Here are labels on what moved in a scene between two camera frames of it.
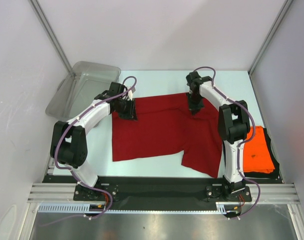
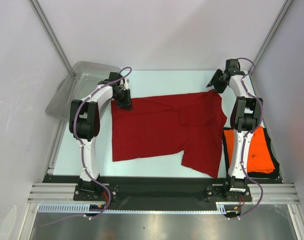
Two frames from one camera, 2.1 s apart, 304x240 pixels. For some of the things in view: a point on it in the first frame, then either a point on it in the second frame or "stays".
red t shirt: [166, 125] stays
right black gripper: [196, 107] -> [217, 81]
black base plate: [161, 190] stays
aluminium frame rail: [260, 193] stays
